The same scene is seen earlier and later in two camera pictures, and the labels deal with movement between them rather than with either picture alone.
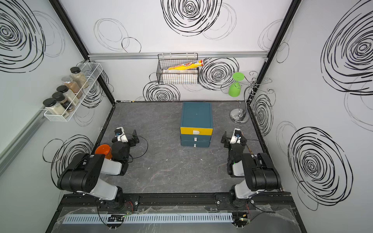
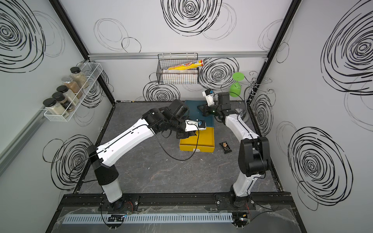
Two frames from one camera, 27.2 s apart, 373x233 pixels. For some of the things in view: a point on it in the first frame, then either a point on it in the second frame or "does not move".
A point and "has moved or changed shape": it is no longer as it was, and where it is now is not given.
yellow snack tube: [187, 64] does not move
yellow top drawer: [196, 131] has moved or changed shape
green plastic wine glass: [234, 89] does not move
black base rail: [177, 202] does not move
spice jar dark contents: [60, 96] does not move
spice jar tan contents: [78, 76] does not move
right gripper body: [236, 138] to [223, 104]
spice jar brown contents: [68, 82] does not move
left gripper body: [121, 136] to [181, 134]
